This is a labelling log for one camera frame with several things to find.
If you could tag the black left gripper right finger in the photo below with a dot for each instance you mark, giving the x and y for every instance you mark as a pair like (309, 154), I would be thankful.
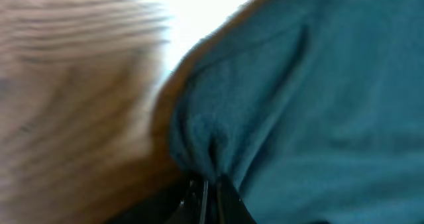
(230, 207)

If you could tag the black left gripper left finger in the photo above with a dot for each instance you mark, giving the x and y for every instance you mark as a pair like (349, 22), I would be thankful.
(183, 202)

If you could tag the black t-shirt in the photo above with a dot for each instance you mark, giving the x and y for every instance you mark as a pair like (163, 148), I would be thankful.
(314, 109)

